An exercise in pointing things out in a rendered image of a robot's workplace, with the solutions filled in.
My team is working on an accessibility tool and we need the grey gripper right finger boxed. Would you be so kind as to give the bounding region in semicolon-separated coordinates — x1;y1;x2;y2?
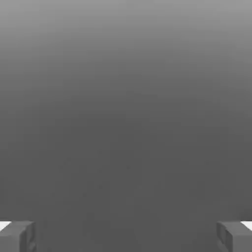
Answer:
216;220;252;252

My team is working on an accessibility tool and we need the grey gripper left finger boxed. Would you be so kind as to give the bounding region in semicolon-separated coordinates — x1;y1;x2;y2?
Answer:
0;220;37;252

